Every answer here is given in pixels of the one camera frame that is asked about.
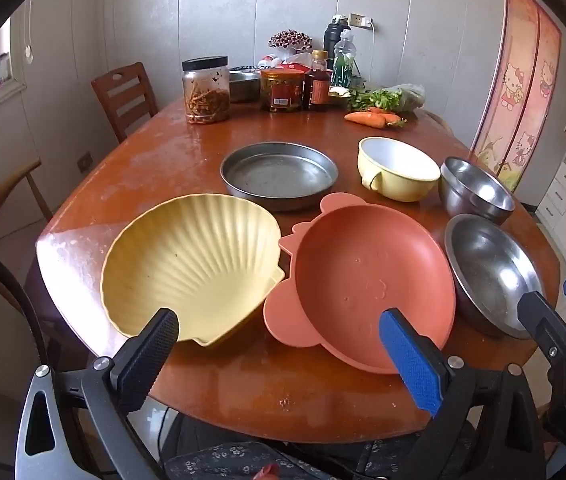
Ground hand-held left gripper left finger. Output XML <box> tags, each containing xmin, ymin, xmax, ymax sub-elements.
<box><xmin>16</xmin><ymin>307</ymin><xmax>180</xmax><ymax>480</ymax></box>

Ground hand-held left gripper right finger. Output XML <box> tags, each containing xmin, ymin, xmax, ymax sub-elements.
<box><xmin>379</xmin><ymin>308</ymin><xmax>546</xmax><ymax>480</ymax></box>

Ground wide steel bowl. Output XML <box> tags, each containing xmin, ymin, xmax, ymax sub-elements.
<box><xmin>444</xmin><ymin>213</ymin><xmax>546</xmax><ymax>340</ymax></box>

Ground yellow shell-shaped plate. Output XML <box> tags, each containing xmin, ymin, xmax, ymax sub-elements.
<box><xmin>100</xmin><ymin>194</ymin><xmax>284</xmax><ymax>347</ymax></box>

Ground pink bear-shaped plate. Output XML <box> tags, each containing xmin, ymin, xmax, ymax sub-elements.
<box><xmin>263</xmin><ymin>192</ymin><xmax>458</xmax><ymax>376</ymax></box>

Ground deep steel bowl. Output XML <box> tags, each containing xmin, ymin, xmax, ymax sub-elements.
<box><xmin>438</xmin><ymin>156</ymin><xmax>516</xmax><ymax>226</ymax></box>

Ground yellow bowl with handle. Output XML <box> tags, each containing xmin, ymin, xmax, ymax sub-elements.
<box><xmin>356</xmin><ymin>136</ymin><xmax>441</xmax><ymax>203</ymax></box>

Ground round steel pan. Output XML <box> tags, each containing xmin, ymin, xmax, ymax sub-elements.
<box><xmin>219</xmin><ymin>141</ymin><xmax>340</xmax><ymax>212</ymax></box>

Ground person's floral trousers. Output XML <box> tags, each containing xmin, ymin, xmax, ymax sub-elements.
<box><xmin>163</xmin><ymin>437</ymin><xmax>464</xmax><ymax>480</ymax></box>

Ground light wooden chair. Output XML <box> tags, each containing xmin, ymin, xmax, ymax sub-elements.
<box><xmin>0</xmin><ymin>159</ymin><xmax>54</xmax><ymax>271</ymax></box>

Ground pink cartoon cat curtain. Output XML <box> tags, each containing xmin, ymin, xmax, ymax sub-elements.
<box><xmin>469</xmin><ymin>0</ymin><xmax>562</xmax><ymax>193</ymax></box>

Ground curved-back wooden chair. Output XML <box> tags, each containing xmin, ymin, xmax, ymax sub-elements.
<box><xmin>420</xmin><ymin>110</ymin><xmax>456</xmax><ymax>134</ymax></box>

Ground carrot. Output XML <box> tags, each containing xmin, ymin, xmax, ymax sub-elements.
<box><xmin>344</xmin><ymin>111</ymin><xmax>386</xmax><ymax>128</ymax></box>
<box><xmin>368</xmin><ymin>106</ymin><xmax>408</xmax><ymax>128</ymax></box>

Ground dark wooden chair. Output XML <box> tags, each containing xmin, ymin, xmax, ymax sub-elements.
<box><xmin>91</xmin><ymin>62</ymin><xmax>159</xmax><ymax>143</ymax></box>

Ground black-lid jar of pickles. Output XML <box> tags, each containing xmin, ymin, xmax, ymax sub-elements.
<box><xmin>181</xmin><ymin>56</ymin><xmax>231</xmax><ymax>125</ymax></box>

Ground green leafy vegetables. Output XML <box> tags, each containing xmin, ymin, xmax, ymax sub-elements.
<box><xmin>348</xmin><ymin>89</ymin><xmax>404</xmax><ymax>111</ymax></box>

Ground plastic bag of greens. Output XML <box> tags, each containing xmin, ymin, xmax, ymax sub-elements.
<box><xmin>393</xmin><ymin>83</ymin><xmax>426</xmax><ymax>111</ymax></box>

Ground small steel bowl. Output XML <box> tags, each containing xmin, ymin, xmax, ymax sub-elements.
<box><xmin>228</xmin><ymin>71</ymin><xmax>263</xmax><ymax>104</ymax></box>

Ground brown sauce bottle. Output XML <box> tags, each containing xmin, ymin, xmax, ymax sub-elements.
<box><xmin>303</xmin><ymin>50</ymin><xmax>333</xmax><ymax>111</ymax></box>

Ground orange-lid jar of pickles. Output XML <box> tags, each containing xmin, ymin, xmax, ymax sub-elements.
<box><xmin>260</xmin><ymin>68</ymin><xmax>306</xmax><ymax>112</ymax></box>

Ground clear plastic bottle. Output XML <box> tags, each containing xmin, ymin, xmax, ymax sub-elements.
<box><xmin>332</xmin><ymin>30</ymin><xmax>361</xmax><ymax>86</ymax></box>

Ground red and white bag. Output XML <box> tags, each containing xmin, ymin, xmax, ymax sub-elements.
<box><xmin>263</xmin><ymin>52</ymin><xmax>314</xmax><ymax>73</ymax></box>

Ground black thermos flask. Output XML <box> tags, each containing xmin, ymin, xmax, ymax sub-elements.
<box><xmin>324</xmin><ymin>15</ymin><xmax>352</xmax><ymax>58</ymax></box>

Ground dried flower decoration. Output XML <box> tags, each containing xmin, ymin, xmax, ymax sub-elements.
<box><xmin>268</xmin><ymin>30</ymin><xmax>311</xmax><ymax>56</ymax></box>

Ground black cable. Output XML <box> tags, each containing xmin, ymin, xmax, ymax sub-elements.
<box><xmin>0</xmin><ymin>234</ymin><xmax>46</xmax><ymax>366</ymax></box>

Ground white blind cord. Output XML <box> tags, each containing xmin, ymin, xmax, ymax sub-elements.
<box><xmin>22</xmin><ymin>0</ymin><xmax>34</xmax><ymax>63</ymax></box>

